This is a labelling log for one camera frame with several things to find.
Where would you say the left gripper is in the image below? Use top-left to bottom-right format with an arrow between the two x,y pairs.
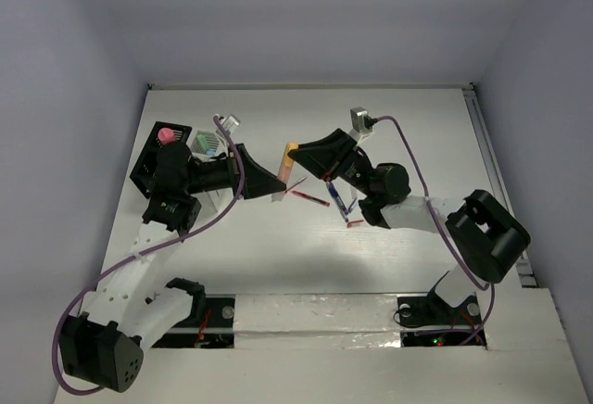
183,142 -> 285,198

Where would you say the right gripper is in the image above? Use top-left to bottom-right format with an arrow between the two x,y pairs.
284,132 -> 373,199

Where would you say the red gel pen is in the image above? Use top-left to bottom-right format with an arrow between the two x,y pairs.
285,176 -> 308,193

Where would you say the dark red ink pen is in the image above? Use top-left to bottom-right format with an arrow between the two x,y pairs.
290,190 -> 330,208

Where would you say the green highlighter marker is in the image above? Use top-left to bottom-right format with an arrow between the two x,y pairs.
192,132 -> 209,155

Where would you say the red pen cap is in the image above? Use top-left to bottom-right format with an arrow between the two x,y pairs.
347,220 -> 366,228

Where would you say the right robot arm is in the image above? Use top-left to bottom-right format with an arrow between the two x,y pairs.
288,129 -> 531,322

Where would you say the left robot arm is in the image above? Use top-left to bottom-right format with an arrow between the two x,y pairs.
52,142 -> 286,396

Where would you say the white slatted organizer container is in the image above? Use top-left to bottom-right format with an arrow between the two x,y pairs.
187,129 -> 232,215

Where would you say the blue gel pen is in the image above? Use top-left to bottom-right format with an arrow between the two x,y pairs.
325,182 -> 348,223

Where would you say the black organizer container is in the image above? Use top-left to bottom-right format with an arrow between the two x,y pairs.
130,121 -> 192,199

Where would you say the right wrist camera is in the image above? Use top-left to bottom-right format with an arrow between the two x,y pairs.
348,107 -> 373,145

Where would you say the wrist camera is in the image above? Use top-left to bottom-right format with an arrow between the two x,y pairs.
348,107 -> 373,145
219,115 -> 241,135

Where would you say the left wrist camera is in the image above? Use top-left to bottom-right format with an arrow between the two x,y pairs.
219,115 -> 241,135

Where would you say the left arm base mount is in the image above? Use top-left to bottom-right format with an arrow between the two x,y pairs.
153,296 -> 235,349

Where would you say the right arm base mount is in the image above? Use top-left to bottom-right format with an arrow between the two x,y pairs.
393,295 -> 486,347

